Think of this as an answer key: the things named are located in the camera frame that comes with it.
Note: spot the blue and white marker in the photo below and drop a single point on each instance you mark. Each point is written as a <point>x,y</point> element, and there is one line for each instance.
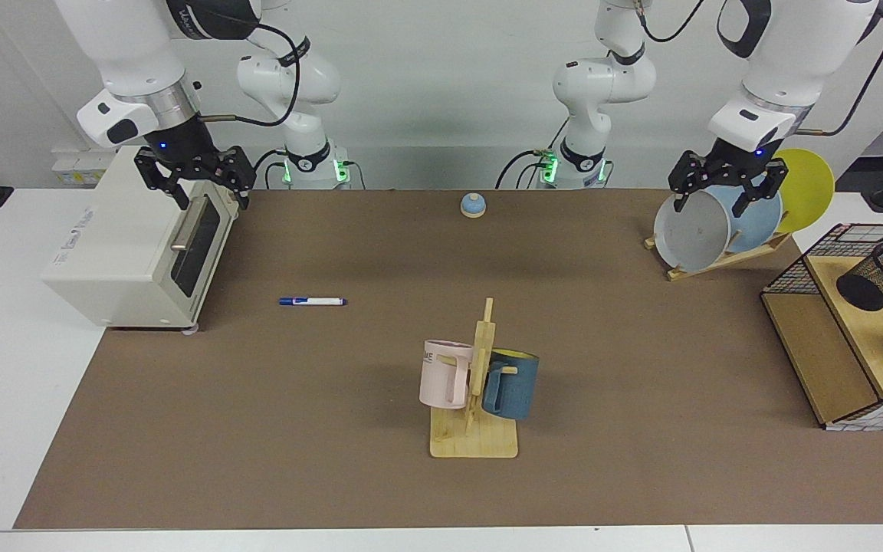
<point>311,301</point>

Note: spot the light blue plate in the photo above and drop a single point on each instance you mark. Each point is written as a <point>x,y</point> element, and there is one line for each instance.
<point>759,222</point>

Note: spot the grey plate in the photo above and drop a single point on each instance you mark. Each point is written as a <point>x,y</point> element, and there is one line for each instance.
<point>690,234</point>

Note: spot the wooden plate rack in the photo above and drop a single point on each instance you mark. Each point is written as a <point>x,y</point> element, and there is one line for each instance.
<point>725,261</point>

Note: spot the yellow plate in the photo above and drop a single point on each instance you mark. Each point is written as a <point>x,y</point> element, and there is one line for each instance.
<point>805,188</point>

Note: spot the pale toaster oven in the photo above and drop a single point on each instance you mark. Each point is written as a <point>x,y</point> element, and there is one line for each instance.
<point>119,245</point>

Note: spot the small blue round thing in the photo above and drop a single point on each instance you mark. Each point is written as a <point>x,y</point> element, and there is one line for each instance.
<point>473,204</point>

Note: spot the brown table cloth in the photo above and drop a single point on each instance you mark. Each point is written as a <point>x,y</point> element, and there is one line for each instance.
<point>334,422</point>

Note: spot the dark blue cup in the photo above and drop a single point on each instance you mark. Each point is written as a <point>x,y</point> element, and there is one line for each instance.
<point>518,387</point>

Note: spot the pink cup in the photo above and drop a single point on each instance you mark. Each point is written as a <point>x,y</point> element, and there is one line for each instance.
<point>441,376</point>

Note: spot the wooden cup stand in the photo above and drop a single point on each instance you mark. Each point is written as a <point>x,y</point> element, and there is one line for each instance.
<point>476,441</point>

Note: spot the white wall socket strip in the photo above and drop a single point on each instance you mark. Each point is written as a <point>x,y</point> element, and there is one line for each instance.
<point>81,169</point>

